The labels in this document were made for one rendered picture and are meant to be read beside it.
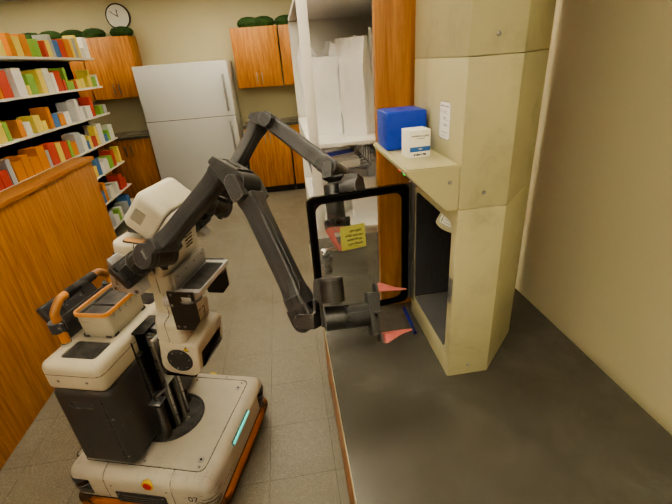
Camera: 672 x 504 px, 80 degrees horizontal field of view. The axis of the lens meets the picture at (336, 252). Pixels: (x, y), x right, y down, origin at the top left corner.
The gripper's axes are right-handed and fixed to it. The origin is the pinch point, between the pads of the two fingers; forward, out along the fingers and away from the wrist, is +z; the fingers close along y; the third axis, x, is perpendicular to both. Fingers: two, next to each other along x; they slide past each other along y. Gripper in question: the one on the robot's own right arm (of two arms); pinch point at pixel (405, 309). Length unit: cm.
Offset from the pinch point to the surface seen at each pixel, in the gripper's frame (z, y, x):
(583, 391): 42.1, -25.4, 2.2
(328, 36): 10, 180, 149
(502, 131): 19.3, 33.4, -22.5
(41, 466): -163, -59, 125
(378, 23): 2, 72, -4
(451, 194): 9.4, 23.2, -16.0
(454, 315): 12.3, -3.0, 1.2
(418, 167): 2.5, 29.0, -18.1
